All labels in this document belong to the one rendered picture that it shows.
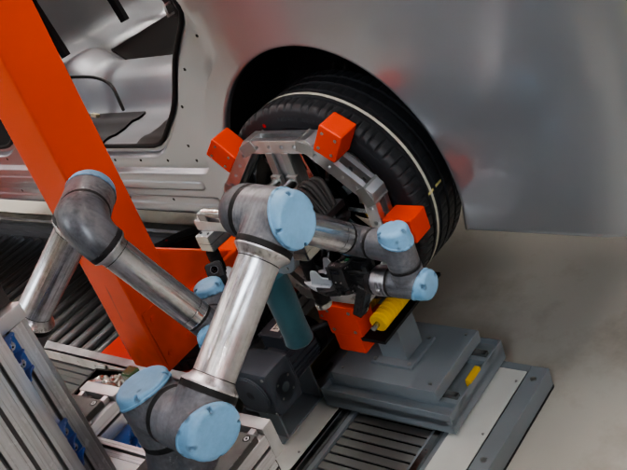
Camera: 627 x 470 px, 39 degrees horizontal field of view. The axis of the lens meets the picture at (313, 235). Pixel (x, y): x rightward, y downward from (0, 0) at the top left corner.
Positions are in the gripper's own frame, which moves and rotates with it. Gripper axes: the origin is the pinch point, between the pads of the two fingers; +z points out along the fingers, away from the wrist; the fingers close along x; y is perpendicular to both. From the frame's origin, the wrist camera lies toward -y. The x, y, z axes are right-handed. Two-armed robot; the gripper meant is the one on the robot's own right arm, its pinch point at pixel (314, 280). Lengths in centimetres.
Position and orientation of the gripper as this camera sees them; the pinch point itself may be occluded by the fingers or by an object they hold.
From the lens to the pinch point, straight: 226.6
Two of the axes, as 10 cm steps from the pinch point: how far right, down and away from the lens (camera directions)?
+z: -7.7, -0.5, 6.3
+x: -5.5, 5.5, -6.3
